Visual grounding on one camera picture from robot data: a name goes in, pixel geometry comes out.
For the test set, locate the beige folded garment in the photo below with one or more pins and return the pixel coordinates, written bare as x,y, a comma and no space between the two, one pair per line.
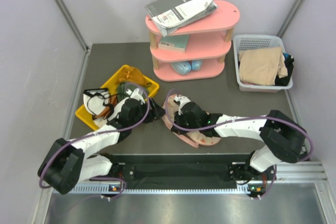
260,66

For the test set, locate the grey cable duct rail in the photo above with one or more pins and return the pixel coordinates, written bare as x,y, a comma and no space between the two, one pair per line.
112,189

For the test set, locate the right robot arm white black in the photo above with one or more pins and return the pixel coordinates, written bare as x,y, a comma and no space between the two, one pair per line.
283,138

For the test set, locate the pink three-tier shelf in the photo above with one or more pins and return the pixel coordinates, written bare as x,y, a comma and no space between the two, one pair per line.
209,41

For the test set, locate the grey spiral notebook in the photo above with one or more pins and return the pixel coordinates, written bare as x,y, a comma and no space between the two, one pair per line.
170,15

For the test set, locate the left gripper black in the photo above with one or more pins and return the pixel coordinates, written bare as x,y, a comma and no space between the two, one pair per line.
156,113

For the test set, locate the teal book on shelf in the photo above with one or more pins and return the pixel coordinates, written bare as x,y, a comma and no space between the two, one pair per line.
174,43

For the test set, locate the grey plastic basket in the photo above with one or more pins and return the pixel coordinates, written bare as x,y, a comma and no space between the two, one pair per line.
251,42

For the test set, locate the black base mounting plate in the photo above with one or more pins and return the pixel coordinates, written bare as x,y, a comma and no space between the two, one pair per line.
181,171

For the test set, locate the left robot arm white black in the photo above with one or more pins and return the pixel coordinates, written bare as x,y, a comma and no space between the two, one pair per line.
69,162

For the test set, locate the light blue slippers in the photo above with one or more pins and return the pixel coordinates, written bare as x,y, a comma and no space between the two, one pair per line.
185,67

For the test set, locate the floral mesh laundry bag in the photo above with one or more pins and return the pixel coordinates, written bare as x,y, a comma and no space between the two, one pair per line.
194,139

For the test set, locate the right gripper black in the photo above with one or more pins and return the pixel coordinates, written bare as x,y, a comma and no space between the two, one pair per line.
178,118

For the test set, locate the orange mesh garment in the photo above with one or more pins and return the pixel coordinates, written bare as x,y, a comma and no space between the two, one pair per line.
134,75

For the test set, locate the yellow plastic tray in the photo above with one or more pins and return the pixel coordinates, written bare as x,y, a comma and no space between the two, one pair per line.
111,84

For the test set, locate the green garment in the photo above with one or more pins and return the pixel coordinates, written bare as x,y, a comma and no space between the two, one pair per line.
124,86

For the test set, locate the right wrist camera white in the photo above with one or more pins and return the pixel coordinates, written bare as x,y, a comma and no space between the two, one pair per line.
181,100

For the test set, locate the black garment in basket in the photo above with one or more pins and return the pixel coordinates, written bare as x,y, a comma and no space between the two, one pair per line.
286,69

